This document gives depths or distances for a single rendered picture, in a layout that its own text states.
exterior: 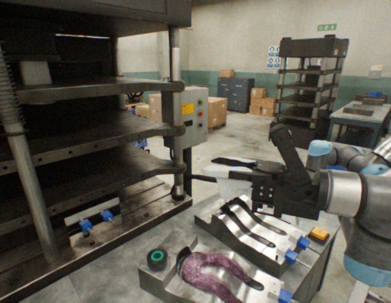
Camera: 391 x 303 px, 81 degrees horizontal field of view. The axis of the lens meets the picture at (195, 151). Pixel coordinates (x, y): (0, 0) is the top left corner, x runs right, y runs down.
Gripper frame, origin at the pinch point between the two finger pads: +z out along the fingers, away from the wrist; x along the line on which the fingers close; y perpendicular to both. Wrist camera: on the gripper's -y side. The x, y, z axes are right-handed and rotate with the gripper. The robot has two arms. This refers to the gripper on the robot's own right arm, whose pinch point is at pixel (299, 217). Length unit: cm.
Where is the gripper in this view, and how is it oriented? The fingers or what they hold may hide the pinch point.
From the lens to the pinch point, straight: 113.2
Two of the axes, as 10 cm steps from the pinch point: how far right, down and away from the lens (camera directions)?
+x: 7.2, -2.5, 6.4
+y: 6.9, 2.6, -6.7
